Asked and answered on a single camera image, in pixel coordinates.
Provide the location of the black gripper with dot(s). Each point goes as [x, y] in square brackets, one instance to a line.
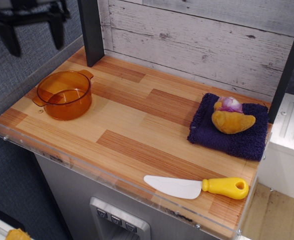
[18, 12]

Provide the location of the orange transparent plastic pot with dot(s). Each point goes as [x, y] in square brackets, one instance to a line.
[65, 95]

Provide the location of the purple terry cloth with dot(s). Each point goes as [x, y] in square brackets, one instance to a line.
[249, 144]

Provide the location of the clear acrylic table guard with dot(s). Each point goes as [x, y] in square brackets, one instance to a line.
[138, 125]

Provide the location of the grey toy fridge cabinet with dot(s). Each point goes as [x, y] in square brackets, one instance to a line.
[73, 191]

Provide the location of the yellow object bottom left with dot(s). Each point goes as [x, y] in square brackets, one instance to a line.
[17, 234]

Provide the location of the purple toy onion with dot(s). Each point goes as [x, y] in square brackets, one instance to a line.
[229, 104]

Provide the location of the silver dispenser button panel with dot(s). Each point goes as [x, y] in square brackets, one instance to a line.
[113, 223]

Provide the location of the yellow plush croissant toy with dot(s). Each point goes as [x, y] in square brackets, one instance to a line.
[232, 122]

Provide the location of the white toy sink unit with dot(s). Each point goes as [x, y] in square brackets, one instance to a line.
[276, 170]

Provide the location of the black left vertical post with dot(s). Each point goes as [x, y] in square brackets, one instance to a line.
[91, 30]

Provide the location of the black vertical post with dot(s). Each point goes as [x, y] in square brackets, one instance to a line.
[91, 30]
[282, 87]

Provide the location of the white knife yellow handle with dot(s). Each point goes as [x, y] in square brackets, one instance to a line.
[232, 187]

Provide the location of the black right vertical post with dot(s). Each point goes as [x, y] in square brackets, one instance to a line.
[282, 87]

